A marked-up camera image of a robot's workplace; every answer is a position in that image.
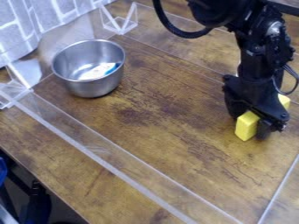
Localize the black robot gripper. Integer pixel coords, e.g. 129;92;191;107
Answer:
223;65;289;140

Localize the yellow butter block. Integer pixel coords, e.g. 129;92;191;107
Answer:
233;94;292;143

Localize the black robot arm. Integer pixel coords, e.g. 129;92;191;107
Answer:
187;0;299;139

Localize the white blue tube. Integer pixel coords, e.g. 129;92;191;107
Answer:
77;63;117;81

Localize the stainless steel bowl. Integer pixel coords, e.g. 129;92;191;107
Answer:
50;39;126;98

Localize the grey brick pattern cloth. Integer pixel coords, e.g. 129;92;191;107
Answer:
0;0;116;68

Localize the black table leg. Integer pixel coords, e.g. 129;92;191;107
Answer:
24;180;52;224

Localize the blue object under table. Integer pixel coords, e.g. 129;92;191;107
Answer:
0;157;8;186

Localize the black corrugated cable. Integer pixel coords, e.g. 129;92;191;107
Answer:
150;0;215;39

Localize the clear acrylic barrier frame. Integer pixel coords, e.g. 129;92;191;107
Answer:
0;0;299;224

